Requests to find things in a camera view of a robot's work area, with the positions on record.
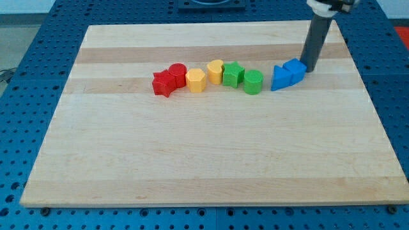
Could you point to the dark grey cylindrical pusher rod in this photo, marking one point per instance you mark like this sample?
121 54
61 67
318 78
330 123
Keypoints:
314 41

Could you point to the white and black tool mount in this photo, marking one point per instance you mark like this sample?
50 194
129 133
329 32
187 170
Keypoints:
328 8

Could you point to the blue cube block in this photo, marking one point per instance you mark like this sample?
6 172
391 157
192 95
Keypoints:
297 70

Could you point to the blue triangle block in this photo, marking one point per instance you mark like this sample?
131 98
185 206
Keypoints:
281 78

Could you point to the red object at right edge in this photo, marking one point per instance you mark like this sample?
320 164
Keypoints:
403 32

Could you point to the green cylinder block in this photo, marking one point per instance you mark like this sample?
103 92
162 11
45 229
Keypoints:
253 82

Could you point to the green star block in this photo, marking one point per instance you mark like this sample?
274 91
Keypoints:
233 74

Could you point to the yellow heart block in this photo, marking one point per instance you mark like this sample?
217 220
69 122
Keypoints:
215 71

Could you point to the yellow hexagon block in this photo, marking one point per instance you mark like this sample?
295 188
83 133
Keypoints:
196 80

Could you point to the light wooden board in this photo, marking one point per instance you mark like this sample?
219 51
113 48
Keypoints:
113 143

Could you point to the red cylinder block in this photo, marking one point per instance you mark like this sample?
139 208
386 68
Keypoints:
178 71

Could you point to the red star block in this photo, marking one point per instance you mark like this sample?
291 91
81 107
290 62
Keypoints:
163 83

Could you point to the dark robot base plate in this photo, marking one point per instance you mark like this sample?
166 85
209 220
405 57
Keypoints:
184 5

